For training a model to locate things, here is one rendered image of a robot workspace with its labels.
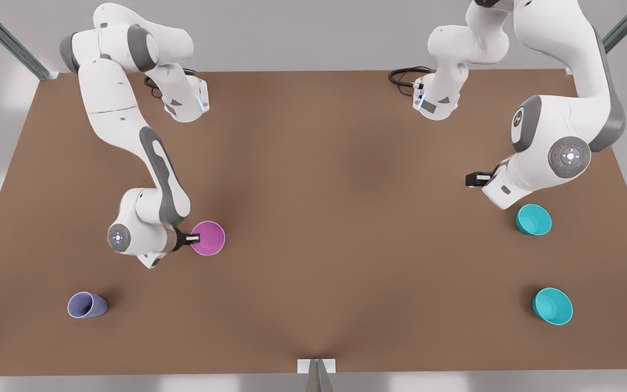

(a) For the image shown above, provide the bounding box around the pink bowl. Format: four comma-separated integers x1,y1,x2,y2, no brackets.
189,220,226,257

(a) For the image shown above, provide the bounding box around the teal bowl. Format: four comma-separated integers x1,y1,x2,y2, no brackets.
515,204,553,236
531,287,574,327

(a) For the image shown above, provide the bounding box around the lavender blue cup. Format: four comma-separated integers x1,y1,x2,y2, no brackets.
67,291,109,320

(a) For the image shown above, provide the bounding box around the black cable loop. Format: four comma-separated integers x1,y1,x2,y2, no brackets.
388,66,434,98
143,68,198,100

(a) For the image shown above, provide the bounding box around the silver frame post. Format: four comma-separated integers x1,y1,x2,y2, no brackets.
564,0,627,77
297,358,336,392
0,0,59,82

